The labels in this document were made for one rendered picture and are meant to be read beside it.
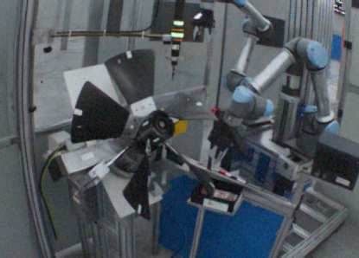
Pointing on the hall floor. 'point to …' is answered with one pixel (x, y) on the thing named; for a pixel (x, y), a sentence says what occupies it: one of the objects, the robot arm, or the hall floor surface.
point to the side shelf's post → (84, 238)
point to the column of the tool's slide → (30, 131)
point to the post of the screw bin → (197, 232)
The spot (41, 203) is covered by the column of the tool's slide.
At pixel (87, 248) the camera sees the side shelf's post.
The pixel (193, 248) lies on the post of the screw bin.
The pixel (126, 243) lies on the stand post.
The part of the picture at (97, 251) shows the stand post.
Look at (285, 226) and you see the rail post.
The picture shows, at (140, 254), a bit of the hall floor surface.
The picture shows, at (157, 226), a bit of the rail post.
